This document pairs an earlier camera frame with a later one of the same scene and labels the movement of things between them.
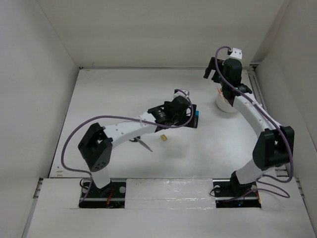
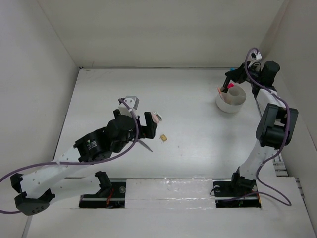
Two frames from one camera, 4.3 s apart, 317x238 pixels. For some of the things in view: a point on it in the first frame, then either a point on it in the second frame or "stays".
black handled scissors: (137, 139) stays
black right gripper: (212, 65) to (237, 75)
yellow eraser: (164, 137) stays
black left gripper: (184, 118) to (147, 132)
